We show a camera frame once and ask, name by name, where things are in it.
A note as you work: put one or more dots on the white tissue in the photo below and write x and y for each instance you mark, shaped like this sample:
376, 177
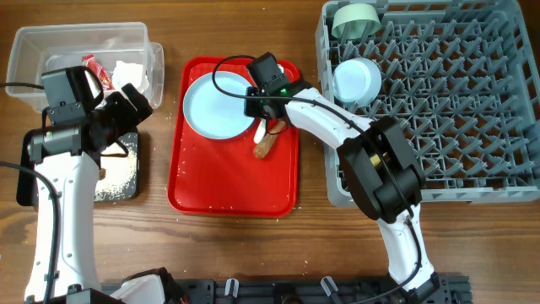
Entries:
129, 73

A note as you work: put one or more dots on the grey dishwasher rack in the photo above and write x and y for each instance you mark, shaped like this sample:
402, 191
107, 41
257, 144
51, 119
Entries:
461, 80

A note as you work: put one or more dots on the brown food chunk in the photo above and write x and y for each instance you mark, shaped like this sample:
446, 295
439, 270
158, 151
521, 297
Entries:
102, 173

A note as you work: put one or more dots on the red serving tray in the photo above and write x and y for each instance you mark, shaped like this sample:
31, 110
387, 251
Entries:
224, 177

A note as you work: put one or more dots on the red snack wrapper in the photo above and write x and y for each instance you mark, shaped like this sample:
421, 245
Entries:
105, 79

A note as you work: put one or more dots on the clear plastic bin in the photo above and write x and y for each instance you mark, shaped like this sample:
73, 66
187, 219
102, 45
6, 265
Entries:
40, 49

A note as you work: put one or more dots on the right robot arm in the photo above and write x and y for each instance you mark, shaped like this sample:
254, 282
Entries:
380, 169

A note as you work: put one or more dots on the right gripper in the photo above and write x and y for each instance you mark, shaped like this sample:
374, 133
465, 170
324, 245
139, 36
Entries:
250, 111

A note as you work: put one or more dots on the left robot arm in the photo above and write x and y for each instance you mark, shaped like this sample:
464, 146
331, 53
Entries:
65, 161

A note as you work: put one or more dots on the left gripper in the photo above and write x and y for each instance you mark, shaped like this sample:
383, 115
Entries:
129, 117

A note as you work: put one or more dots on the white plastic spoon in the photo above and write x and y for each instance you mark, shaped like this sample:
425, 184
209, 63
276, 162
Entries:
260, 131

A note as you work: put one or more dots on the small light blue bowl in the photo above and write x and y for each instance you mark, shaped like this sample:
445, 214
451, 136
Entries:
356, 82

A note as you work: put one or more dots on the mint green bowl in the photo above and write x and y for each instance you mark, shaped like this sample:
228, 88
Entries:
354, 20

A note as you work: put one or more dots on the brown carrot-like food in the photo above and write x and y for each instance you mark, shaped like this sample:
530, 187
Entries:
262, 149

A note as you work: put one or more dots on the large light blue plate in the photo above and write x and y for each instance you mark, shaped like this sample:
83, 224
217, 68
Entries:
212, 114

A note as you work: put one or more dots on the black waste tray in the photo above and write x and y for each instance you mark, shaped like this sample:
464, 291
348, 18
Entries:
27, 194

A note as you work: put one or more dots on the white rice pile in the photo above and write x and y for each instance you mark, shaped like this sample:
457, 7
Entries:
121, 178

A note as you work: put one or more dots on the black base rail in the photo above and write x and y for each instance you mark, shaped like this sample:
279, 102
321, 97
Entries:
451, 290

